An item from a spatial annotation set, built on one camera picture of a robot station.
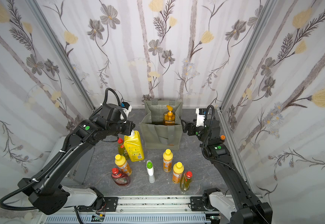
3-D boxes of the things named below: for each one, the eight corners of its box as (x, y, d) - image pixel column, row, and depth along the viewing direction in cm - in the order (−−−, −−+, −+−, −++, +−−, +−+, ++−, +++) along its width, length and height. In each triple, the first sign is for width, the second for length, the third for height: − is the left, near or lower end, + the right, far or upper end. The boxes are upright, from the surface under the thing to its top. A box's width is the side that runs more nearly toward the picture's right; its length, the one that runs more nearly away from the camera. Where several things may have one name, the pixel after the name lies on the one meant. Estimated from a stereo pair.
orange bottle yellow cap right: (172, 184, 83) (174, 170, 65) (171, 177, 86) (173, 161, 67) (180, 184, 83) (184, 170, 65) (179, 177, 86) (183, 161, 67)
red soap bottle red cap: (116, 185, 82) (106, 176, 68) (118, 178, 85) (109, 167, 71) (129, 185, 83) (121, 176, 68) (130, 178, 85) (123, 167, 71)
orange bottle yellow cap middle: (166, 174, 86) (166, 159, 69) (162, 168, 88) (161, 152, 71) (172, 170, 88) (174, 154, 70) (168, 164, 90) (169, 148, 73)
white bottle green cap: (150, 183, 83) (147, 173, 69) (148, 170, 89) (145, 157, 74) (155, 182, 84) (153, 172, 69) (153, 169, 89) (151, 156, 74)
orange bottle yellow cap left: (124, 178, 85) (113, 163, 67) (125, 170, 88) (115, 154, 70) (131, 178, 85) (121, 163, 67) (132, 170, 88) (123, 154, 70)
